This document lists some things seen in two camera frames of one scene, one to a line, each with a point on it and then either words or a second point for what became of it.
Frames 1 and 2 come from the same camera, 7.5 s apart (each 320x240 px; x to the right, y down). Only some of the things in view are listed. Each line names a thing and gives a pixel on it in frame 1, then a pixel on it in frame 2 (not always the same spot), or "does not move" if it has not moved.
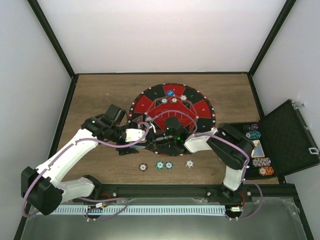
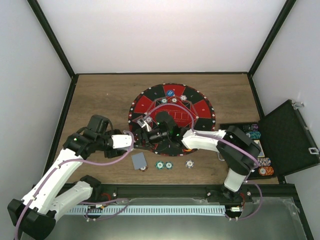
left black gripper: (126, 150) → (114, 153)
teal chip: (164, 100) does not move
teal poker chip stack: (159, 165) does not move
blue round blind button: (170, 93) does not move
